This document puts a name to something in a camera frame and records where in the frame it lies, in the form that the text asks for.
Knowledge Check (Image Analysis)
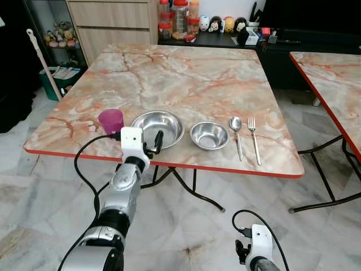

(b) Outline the large steel bowl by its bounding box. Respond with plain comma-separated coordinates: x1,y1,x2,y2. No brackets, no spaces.
131,111,185,150

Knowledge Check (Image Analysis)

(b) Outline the purple plastic cup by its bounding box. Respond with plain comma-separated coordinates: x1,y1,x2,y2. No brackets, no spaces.
98,109,125,135

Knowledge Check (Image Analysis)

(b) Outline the small steel bowl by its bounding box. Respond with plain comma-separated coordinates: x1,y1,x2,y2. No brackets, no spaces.
190,121,231,151

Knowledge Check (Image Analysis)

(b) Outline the marble-print folding table with tableware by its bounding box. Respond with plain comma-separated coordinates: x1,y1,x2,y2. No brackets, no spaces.
24,44,305,213

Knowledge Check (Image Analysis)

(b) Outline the steel spoon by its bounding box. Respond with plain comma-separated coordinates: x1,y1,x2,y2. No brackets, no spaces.
229,116,245,162

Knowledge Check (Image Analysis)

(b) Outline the green bin with papers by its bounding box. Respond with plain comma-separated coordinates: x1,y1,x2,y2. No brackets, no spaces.
39,66,83,102

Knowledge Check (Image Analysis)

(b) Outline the red-lidded snack jar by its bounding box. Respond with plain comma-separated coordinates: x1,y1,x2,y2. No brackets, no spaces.
158,0,172,40
171,0,189,40

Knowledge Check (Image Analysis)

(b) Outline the light wooden drawer cabinet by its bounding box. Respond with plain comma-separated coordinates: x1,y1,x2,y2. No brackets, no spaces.
66,0,159,64

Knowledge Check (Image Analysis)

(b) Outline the white plush figurine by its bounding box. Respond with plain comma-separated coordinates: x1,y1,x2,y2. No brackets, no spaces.
199,16,211,33

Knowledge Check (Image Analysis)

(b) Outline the orange snack jar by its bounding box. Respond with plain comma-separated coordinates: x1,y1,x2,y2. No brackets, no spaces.
188,0,201,36

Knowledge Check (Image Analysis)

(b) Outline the black mouse plush figurine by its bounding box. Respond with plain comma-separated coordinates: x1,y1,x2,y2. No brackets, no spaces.
210,16,224,33

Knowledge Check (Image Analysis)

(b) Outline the yellow plush figurine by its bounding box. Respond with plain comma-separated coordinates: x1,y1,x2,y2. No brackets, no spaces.
223,17,236,33

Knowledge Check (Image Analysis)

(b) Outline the cluster of small toys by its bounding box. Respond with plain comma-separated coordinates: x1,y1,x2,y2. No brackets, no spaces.
43,21,79,49

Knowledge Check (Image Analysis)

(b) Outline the empty marble-print folding table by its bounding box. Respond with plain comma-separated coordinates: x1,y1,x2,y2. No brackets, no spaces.
289,51,361,214

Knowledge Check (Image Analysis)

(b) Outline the dark shelf unit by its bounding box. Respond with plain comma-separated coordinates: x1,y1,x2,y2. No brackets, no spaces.
24,0,86,69

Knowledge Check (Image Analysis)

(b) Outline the black television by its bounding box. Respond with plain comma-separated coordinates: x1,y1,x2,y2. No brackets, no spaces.
259,0,361,45

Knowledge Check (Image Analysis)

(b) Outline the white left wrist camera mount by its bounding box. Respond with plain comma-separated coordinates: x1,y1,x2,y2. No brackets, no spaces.
120,128,152,170

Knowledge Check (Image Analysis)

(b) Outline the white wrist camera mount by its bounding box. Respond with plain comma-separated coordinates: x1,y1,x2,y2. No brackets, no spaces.
120,128,152,170
248,224,275,264

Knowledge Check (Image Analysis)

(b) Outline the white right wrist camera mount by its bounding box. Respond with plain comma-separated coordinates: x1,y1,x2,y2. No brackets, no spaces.
248,224,275,264

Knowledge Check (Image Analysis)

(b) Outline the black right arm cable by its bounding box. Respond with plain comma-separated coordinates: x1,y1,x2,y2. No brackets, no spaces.
232,209,290,271

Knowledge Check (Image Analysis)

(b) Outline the pale mop handle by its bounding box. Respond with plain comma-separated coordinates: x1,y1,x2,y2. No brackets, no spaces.
26,29,62,102

